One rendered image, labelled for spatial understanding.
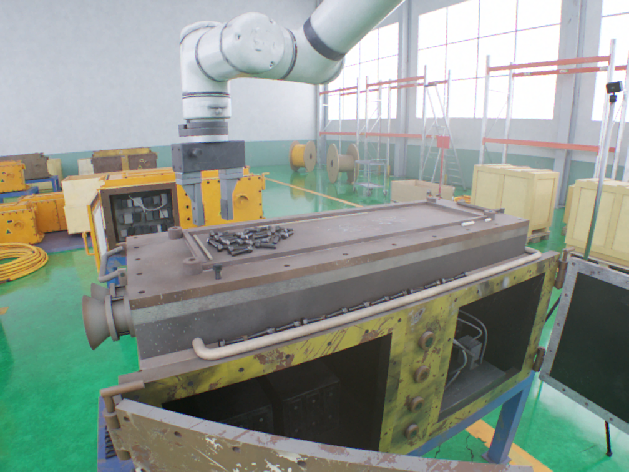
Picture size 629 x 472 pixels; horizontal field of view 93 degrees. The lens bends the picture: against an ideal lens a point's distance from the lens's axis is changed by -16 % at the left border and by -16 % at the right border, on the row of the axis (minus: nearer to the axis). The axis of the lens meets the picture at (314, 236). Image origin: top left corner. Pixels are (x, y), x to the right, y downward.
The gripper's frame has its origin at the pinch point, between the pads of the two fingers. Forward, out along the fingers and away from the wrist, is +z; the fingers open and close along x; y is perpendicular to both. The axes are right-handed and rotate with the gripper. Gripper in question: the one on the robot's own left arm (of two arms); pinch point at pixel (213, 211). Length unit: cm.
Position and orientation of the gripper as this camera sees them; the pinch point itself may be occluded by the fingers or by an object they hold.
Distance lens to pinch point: 70.0
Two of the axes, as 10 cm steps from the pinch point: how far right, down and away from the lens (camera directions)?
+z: 0.0, 9.6, 2.9
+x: 7.3, -2.0, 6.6
